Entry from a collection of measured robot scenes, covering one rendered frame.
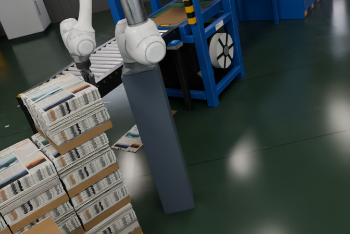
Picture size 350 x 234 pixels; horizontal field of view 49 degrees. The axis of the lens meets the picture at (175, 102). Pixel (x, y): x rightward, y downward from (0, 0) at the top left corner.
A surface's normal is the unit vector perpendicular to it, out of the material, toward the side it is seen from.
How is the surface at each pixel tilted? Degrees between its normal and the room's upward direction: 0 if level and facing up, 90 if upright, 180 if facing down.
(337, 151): 0
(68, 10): 90
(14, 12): 90
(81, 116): 90
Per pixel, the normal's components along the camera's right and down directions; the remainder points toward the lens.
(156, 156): 0.06, 0.45
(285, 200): -0.22, -0.86
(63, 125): 0.58, 0.25
